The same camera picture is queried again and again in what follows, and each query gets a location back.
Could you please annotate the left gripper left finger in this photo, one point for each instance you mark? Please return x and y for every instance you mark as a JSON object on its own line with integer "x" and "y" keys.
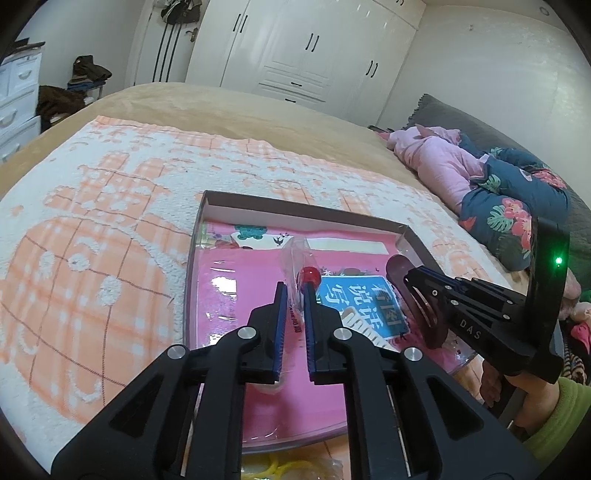
{"x": 182, "y": 416}

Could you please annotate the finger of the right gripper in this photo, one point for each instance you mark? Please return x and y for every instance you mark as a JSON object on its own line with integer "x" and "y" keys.
{"x": 440, "y": 290}

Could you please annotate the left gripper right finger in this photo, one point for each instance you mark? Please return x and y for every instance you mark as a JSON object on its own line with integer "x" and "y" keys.
{"x": 407, "y": 418}

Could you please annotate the dark maroon hair clip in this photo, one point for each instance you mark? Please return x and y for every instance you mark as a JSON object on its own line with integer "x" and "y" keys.
{"x": 433, "y": 331}

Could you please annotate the white comb hair clip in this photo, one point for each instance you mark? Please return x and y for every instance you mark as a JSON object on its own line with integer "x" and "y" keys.
{"x": 353, "y": 320}

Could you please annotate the yellow rings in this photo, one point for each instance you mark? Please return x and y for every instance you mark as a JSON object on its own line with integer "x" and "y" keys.
{"x": 277, "y": 468}

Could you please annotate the red bead hair accessory packet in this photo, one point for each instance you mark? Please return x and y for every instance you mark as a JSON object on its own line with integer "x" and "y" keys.
{"x": 302, "y": 272}

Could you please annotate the green sleeve forearm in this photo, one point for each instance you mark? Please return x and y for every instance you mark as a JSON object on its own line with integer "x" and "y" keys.
{"x": 570, "y": 419}

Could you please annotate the person's right hand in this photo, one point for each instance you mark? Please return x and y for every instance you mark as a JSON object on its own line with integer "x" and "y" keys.
{"x": 540, "y": 401}

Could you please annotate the blue card with characters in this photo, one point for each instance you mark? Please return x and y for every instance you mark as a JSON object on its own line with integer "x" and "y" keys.
{"x": 370, "y": 299}

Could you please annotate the blue floral quilt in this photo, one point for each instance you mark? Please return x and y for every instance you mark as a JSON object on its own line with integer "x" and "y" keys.
{"x": 514, "y": 188}

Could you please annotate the pink quilt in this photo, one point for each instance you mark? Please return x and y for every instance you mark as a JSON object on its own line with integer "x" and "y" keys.
{"x": 436, "y": 157}

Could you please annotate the brown cardboard tray box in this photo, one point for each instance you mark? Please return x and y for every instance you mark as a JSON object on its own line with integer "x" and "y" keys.
{"x": 243, "y": 246}

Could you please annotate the white orange patterned blanket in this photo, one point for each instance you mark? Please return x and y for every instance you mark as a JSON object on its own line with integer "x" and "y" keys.
{"x": 95, "y": 241}

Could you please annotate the white wardrobe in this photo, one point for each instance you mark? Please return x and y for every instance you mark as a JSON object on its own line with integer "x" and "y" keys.
{"x": 338, "y": 57}

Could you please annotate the beige bed cover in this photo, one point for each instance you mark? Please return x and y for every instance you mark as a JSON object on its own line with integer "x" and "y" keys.
{"x": 277, "y": 115}

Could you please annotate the pile of dark clothes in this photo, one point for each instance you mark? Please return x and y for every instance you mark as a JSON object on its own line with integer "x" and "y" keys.
{"x": 56, "y": 103}

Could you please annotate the white door with bags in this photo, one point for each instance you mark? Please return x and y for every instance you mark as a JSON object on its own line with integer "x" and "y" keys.
{"x": 161, "y": 52}

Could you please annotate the white drawer cabinet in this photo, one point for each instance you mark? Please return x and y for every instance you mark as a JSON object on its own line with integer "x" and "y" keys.
{"x": 19, "y": 123}

